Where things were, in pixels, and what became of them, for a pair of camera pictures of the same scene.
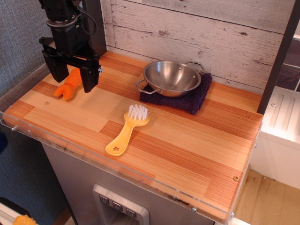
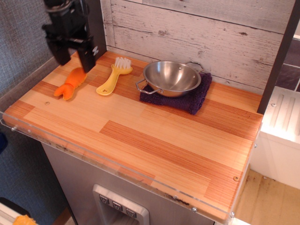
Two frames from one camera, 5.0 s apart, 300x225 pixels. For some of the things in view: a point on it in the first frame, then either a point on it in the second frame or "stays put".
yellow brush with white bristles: (138, 115) → (122, 65)
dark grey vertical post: (282, 52) stays put
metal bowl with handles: (172, 78) stays put
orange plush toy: (74, 80) stays put
